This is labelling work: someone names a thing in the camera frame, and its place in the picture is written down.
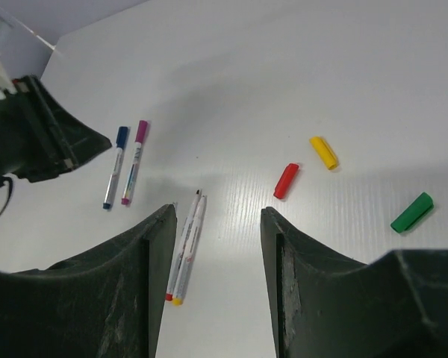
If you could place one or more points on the red-ended white pen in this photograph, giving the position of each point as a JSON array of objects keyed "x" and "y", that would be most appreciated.
[{"x": 179, "y": 252}]

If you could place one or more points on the yellow-ended white pen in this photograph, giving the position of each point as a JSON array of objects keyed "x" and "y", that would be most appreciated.
[{"x": 189, "y": 251}]

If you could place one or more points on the red pen cap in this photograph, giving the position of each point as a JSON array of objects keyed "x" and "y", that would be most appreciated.
[{"x": 286, "y": 180}]

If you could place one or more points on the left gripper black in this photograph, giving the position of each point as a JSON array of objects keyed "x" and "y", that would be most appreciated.
[{"x": 39, "y": 139}]

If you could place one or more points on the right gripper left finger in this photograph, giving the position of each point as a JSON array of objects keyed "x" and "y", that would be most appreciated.
[{"x": 105, "y": 302}]

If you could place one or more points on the blue pen cap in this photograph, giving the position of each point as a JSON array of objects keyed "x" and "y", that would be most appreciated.
[{"x": 122, "y": 136}]

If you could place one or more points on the purple pen cap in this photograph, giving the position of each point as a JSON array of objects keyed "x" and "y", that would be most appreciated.
[{"x": 141, "y": 131}]

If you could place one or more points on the purple-ended white pen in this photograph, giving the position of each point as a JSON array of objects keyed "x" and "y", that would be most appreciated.
[{"x": 132, "y": 175}]

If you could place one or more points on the green pen cap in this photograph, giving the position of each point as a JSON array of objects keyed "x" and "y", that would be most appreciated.
[{"x": 414, "y": 213}]

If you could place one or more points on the blue-ended white pen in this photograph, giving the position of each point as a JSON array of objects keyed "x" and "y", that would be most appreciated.
[{"x": 113, "y": 180}]

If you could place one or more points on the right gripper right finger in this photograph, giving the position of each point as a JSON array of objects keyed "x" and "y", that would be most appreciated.
[{"x": 324, "y": 304}]

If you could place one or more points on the yellow pen cap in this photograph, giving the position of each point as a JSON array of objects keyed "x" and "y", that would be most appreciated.
[{"x": 325, "y": 152}]

